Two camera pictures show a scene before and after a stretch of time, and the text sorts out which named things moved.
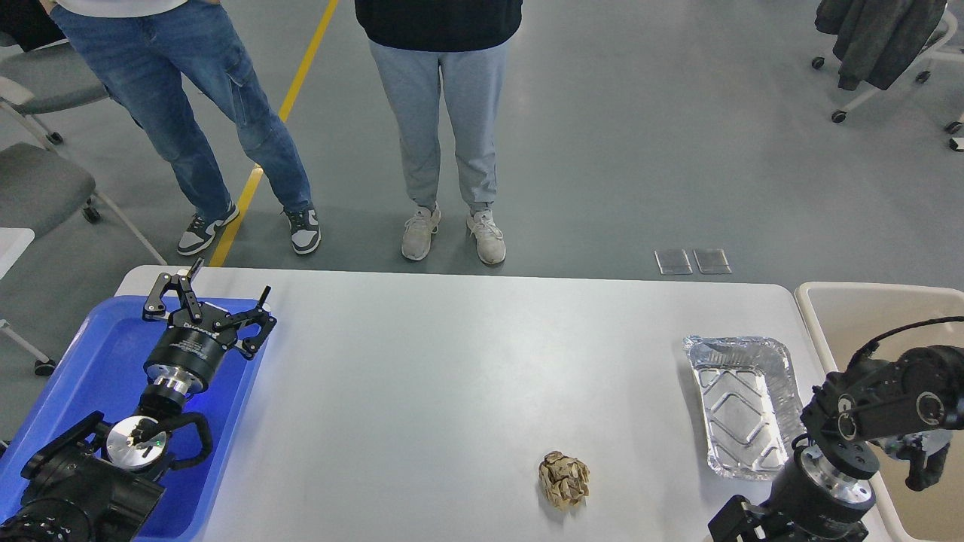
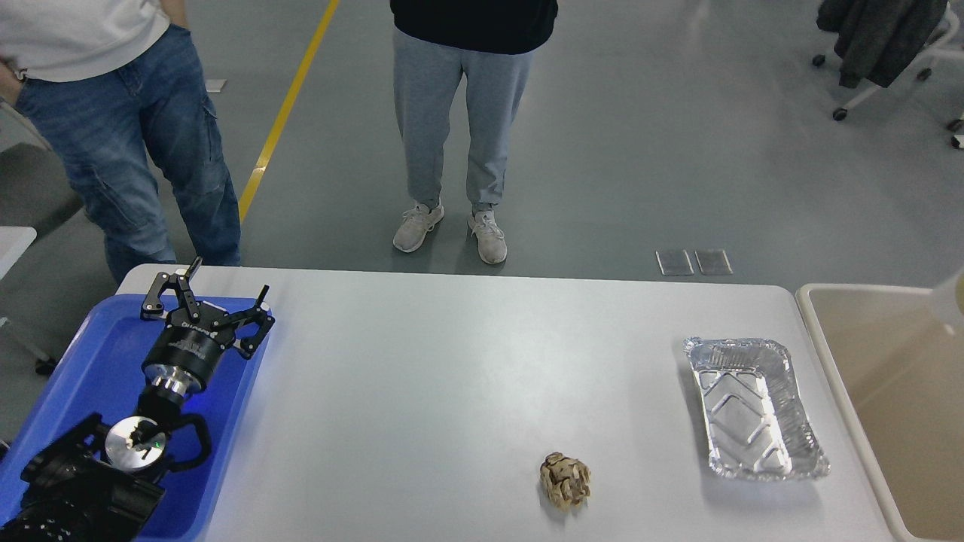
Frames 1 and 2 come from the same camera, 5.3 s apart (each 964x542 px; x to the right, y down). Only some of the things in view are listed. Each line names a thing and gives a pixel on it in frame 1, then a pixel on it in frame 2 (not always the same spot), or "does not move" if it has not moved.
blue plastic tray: (100, 370) does not move
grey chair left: (40, 187) does not move
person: (154, 56) -> (120, 90)
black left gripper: (187, 354) does not move
